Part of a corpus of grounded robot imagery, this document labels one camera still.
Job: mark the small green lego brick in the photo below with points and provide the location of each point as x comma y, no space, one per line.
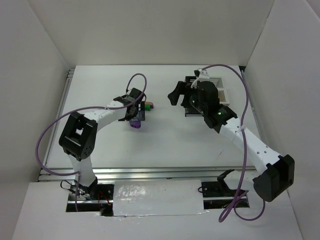
147,107

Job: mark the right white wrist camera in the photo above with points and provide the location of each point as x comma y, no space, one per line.
202,76

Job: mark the white taped cover panel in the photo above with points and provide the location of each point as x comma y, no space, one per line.
157,198

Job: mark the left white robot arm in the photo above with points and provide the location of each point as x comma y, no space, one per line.
78,137

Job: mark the purple printed lego brick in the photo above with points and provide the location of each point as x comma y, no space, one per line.
149,103

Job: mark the black slotted container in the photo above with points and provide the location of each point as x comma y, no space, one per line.
190,112

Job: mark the aluminium frame rail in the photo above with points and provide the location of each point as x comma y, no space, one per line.
110,175

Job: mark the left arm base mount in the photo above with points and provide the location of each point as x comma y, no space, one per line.
100,202

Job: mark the purple rounded lego brick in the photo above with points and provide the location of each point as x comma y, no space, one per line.
135,124

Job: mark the white slotted container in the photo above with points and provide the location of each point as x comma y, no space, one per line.
220,84

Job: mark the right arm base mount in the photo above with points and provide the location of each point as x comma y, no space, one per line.
216,195

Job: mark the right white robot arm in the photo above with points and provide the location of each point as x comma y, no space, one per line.
276,172

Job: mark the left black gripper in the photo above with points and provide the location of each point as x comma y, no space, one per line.
142,110

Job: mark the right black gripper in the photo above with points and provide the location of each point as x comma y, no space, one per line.
185,90

